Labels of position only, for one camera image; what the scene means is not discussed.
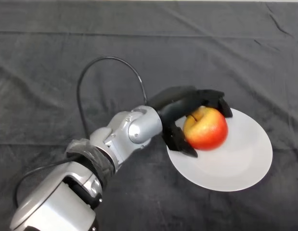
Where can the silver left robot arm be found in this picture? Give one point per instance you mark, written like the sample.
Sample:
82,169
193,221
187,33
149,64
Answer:
91,163

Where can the red yellow apple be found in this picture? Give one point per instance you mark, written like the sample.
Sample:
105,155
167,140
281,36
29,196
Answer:
207,131

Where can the black table cloth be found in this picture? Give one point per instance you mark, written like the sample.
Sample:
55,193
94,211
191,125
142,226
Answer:
211,48

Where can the white round plate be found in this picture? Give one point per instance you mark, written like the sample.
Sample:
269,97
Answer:
235,166

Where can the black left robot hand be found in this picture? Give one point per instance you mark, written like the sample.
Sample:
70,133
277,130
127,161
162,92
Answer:
177,103

